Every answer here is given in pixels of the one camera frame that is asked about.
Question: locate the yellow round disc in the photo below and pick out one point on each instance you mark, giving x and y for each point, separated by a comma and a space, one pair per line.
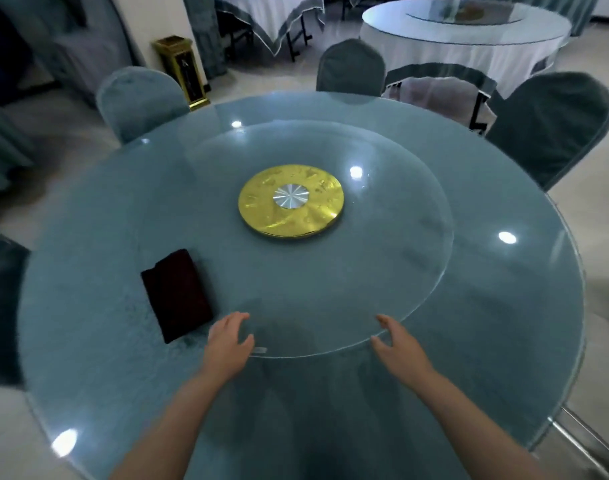
264, 219

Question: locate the round blue table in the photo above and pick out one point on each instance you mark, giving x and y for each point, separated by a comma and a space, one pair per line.
509, 319

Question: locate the metal tray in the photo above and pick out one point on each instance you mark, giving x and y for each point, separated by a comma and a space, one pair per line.
579, 444

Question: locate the blue skirted table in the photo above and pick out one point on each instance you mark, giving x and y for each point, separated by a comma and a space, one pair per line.
574, 9

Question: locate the round glass turntable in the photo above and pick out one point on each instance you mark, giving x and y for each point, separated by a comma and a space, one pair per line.
424, 14
374, 274

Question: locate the gold standing bin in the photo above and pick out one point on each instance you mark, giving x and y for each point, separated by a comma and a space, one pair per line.
182, 72

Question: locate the person's left forearm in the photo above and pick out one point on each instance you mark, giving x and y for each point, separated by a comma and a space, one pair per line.
174, 429

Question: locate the person's right forearm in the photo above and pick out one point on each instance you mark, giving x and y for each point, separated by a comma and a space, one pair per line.
479, 434

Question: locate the dark red cloth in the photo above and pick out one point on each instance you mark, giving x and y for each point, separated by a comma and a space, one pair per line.
177, 294

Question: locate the blue pleated table skirt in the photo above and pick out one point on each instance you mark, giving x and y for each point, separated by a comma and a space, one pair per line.
4, 144

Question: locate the person's left hand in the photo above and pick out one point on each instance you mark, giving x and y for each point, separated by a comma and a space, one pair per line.
227, 349

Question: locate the blue draped curtain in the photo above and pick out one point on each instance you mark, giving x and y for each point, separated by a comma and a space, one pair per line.
204, 34
84, 49

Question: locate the person's right hand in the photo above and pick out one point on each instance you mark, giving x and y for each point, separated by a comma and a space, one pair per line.
402, 354

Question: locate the round white clothed table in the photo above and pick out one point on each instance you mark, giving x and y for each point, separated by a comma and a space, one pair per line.
269, 14
459, 49

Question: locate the blue covered chair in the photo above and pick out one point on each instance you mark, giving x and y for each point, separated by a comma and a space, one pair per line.
4, 304
549, 124
139, 102
351, 67

